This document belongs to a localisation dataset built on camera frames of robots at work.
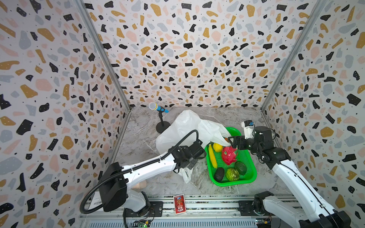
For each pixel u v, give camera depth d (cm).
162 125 106
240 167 83
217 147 92
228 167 88
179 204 74
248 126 67
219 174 82
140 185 78
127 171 43
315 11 73
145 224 70
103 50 86
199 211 74
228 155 86
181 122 92
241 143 68
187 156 58
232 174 79
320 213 39
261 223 72
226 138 79
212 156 91
